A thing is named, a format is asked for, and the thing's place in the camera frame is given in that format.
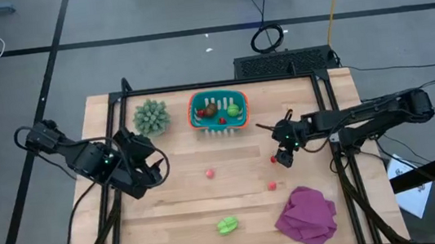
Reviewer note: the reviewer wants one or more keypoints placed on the red strawberry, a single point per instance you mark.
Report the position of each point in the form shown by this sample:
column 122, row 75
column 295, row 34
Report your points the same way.
column 222, row 120
column 273, row 159

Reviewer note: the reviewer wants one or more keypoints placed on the potted green succulent plant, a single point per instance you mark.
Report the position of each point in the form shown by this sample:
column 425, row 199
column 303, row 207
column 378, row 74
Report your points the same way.
column 151, row 117

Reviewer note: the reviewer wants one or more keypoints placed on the green bell pepper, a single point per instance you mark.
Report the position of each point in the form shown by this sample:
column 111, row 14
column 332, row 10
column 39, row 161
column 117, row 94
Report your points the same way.
column 227, row 225

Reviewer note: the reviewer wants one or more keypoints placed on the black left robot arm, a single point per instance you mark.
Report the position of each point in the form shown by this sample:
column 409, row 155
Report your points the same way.
column 82, row 158

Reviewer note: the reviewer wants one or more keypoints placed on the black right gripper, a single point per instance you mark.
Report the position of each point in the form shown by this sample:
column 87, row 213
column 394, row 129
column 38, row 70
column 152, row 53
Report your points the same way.
column 289, row 134

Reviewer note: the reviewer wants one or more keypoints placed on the white paper scrap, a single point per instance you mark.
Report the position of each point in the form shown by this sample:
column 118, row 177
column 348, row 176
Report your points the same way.
column 209, row 50

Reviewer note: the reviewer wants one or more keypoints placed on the brown kiwi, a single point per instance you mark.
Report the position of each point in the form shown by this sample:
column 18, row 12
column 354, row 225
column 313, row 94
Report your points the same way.
column 210, row 109

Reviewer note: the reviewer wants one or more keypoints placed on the purple cloth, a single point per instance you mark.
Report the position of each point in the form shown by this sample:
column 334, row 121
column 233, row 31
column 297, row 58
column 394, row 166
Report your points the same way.
column 306, row 216

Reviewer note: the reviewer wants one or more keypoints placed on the red peach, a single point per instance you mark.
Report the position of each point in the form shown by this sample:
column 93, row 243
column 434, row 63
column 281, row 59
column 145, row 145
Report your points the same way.
column 271, row 185

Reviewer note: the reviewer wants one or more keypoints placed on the green round lettuce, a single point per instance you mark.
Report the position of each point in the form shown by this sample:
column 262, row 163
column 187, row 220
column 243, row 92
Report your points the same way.
column 233, row 110

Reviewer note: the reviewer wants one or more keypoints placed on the teal basket with orange rim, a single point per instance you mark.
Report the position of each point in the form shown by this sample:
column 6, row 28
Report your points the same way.
column 239, row 95

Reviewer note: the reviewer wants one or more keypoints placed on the black computer tower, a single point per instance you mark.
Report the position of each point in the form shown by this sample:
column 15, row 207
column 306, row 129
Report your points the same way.
column 280, row 63

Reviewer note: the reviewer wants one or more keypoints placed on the black desk beam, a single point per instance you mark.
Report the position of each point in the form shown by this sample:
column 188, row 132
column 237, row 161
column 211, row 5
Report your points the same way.
column 433, row 173

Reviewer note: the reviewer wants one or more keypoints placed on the black metal table frame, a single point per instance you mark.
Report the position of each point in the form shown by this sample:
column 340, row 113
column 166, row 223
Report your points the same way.
column 217, row 83

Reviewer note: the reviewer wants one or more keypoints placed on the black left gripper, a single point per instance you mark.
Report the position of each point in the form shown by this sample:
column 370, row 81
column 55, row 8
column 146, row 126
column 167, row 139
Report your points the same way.
column 132, row 183

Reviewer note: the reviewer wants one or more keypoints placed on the pink peach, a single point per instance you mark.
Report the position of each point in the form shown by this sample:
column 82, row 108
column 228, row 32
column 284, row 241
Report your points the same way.
column 210, row 174

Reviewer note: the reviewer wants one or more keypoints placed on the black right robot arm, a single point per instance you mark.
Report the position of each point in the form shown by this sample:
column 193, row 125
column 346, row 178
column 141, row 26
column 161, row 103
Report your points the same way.
column 364, row 115

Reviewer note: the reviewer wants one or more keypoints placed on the white paper sheet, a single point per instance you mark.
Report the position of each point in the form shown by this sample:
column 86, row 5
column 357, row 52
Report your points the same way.
column 413, row 198

